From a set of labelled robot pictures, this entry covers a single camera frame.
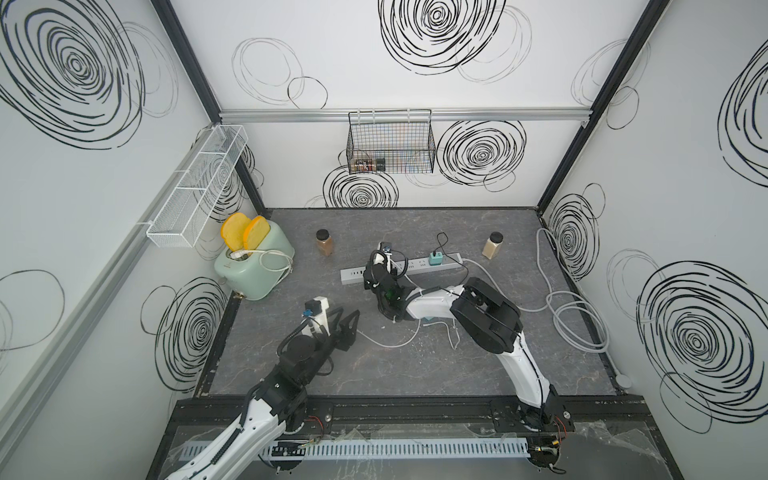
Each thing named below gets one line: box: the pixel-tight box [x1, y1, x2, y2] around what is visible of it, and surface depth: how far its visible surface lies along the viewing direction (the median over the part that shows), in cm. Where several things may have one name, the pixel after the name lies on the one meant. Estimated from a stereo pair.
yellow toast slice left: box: [220, 212, 251, 252], surface depth 88 cm
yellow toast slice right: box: [244, 216, 270, 250], surface depth 88 cm
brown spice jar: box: [315, 228, 333, 257], surface depth 102 cm
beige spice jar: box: [482, 231, 504, 260], surface depth 101 cm
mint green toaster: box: [214, 222, 295, 301], surface depth 88 cm
